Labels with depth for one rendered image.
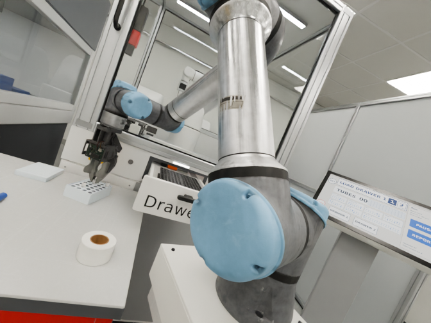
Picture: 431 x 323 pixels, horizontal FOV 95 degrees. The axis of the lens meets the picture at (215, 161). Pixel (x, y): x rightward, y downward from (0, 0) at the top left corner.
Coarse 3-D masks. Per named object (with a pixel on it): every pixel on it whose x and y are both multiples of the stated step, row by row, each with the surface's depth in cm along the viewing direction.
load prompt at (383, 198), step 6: (342, 180) 110; (342, 186) 107; (348, 186) 106; (354, 186) 106; (360, 186) 105; (360, 192) 103; (366, 192) 102; (372, 192) 102; (378, 198) 99; (384, 198) 98; (390, 198) 98; (390, 204) 96; (396, 204) 95; (402, 204) 95; (408, 204) 94
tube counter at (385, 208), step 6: (360, 198) 100; (366, 198) 100; (366, 204) 98; (372, 204) 97; (378, 204) 96; (384, 204) 96; (384, 210) 94; (390, 210) 94; (396, 210) 93; (396, 216) 91; (402, 216) 91
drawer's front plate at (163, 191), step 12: (144, 180) 58; (156, 180) 59; (144, 192) 59; (156, 192) 60; (168, 192) 60; (180, 192) 61; (192, 192) 62; (156, 204) 60; (180, 204) 62; (168, 216) 62; (180, 216) 63
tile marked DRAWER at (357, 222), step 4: (356, 220) 93; (360, 220) 93; (364, 220) 92; (356, 224) 92; (360, 224) 91; (364, 224) 91; (368, 224) 91; (372, 224) 90; (364, 228) 90; (368, 228) 90; (372, 228) 89; (376, 228) 89; (372, 232) 88; (376, 232) 88
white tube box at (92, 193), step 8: (72, 184) 64; (80, 184) 66; (88, 184) 69; (96, 184) 71; (104, 184) 74; (64, 192) 62; (72, 192) 62; (80, 192) 62; (88, 192) 64; (96, 192) 65; (104, 192) 70; (80, 200) 62; (88, 200) 62; (96, 200) 67
